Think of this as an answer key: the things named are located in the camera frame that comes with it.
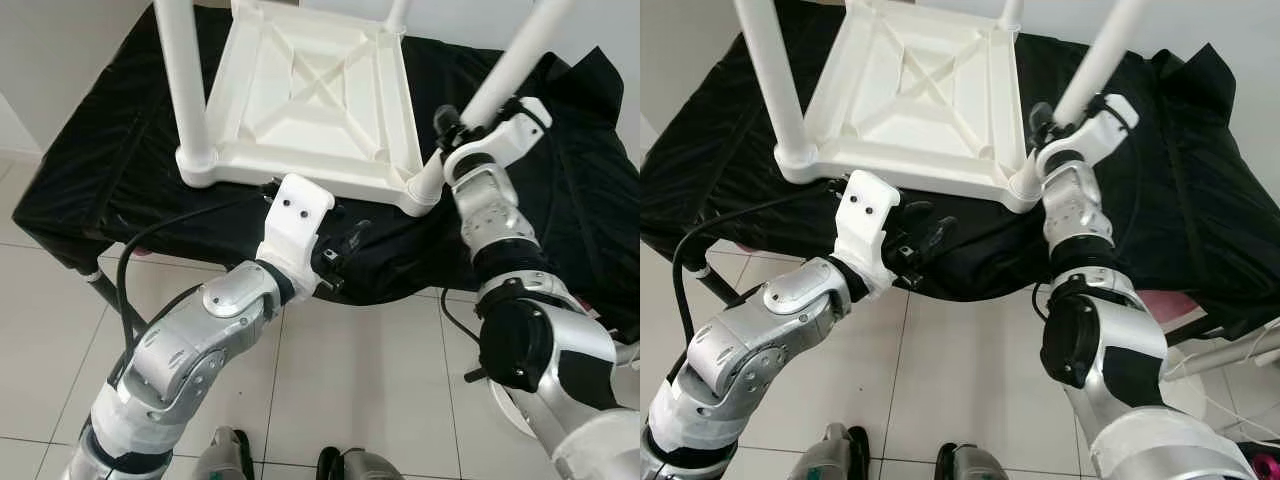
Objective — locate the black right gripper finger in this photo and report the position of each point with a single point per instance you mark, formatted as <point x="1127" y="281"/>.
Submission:
<point x="445" y="118"/>
<point x="1037" y="114"/>

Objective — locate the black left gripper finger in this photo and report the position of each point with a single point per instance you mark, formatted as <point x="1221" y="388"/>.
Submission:
<point x="335" y="212"/>
<point x="916" y="210"/>
<point x="358" y="237"/>
<point x="941" y="233"/>

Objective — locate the white plastic table leg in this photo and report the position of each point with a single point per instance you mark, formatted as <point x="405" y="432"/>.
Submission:
<point x="775" y="80"/>
<point x="398" y="10"/>
<point x="520" y="55"/>
<point x="1010" y="10"/>
<point x="1105" y="55"/>
<point x="185" y="80"/>

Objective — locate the white plastic table top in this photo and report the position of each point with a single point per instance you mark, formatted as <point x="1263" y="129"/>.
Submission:
<point x="920" y="120"/>
<point x="300" y="120"/>

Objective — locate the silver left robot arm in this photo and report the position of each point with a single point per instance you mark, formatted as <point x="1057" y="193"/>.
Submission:
<point x="760" y="340"/>
<point x="190" y="350"/>

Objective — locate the black metal bar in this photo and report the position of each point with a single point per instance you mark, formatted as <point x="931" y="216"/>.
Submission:
<point x="475" y="375"/>
<point x="1210" y="328"/>

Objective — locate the grey robot foot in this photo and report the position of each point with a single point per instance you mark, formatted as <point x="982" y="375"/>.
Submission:
<point x="360" y="465"/>
<point x="225" y="455"/>
<point x="970" y="462"/>
<point x="830" y="455"/>

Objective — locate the pink stool seat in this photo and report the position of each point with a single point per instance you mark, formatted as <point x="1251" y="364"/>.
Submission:
<point x="1180" y="300"/>

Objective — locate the magenta plastic object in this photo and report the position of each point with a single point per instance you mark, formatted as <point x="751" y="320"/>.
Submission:
<point x="1265" y="465"/>

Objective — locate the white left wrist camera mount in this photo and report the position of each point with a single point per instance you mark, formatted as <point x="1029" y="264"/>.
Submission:
<point x="295" y="225"/>
<point x="865" y="225"/>

